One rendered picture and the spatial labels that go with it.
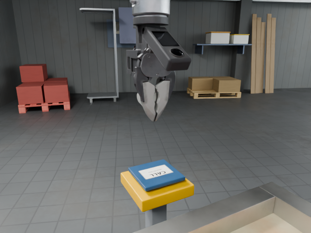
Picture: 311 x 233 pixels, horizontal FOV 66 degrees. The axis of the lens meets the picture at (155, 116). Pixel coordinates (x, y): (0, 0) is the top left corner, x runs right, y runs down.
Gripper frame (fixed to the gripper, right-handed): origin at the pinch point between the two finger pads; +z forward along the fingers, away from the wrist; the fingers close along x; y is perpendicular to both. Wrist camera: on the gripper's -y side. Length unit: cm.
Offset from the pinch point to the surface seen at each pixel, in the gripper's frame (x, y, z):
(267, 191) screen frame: -13.5, -19.2, 11.4
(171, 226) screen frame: 7.0, -18.9, 11.3
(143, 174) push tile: 3.0, -0.1, 13.3
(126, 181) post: 6.4, 2.1, 15.3
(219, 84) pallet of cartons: -388, 409, 75
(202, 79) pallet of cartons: -375, 460, 68
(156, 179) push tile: 1.3, -2.9, 13.3
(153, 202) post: 3.8, -6.5, 16.1
